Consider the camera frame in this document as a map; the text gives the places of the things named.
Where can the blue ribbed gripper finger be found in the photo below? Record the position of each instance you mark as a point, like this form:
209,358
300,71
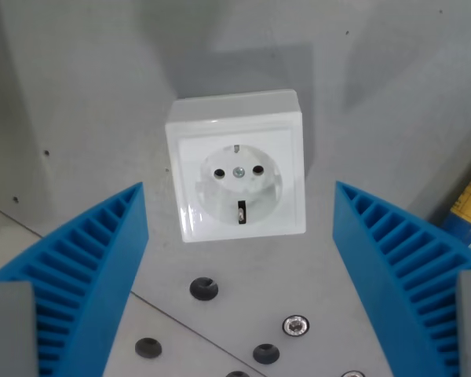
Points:
396,282
82,275

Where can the silver hex socket screw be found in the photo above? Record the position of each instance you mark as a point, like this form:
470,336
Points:
295,326
353,374

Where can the white wall power socket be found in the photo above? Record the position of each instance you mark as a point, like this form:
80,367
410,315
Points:
274,212

